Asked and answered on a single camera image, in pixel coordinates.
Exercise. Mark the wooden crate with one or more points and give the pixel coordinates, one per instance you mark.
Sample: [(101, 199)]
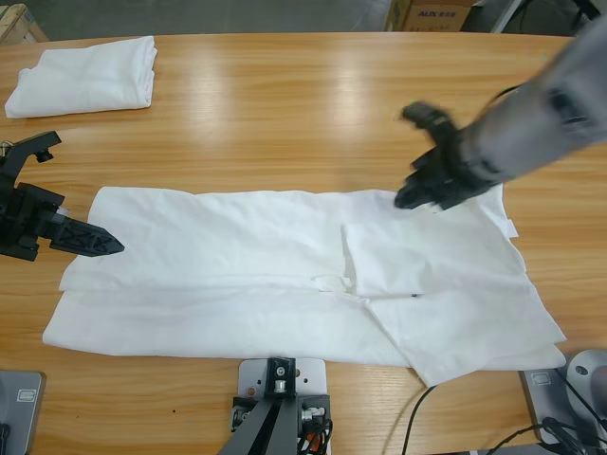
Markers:
[(19, 28)]

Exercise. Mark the white metal frame bar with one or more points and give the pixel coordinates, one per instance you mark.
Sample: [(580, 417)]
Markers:
[(507, 16)]

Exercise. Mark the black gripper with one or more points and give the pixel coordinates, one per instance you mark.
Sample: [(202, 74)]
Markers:
[(21, 218), (455, 170)]

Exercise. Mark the white mounting plate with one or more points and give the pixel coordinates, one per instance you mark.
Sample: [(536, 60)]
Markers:
[(310, 374)]

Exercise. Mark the cardboard box with blue print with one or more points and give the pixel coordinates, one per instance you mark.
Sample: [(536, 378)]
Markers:
[(431, 19)]

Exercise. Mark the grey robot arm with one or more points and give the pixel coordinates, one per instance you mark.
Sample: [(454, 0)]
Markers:
[(545, 118)]

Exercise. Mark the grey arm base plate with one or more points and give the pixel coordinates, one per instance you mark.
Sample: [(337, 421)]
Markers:
[(19, 412), (540, 403)]

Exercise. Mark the white t-shirt with black logo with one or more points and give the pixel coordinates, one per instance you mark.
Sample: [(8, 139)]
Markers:
[(237, 284)]

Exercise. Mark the folded plain white t-shirt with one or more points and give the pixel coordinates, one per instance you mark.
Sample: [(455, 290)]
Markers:
[(85, 80)]

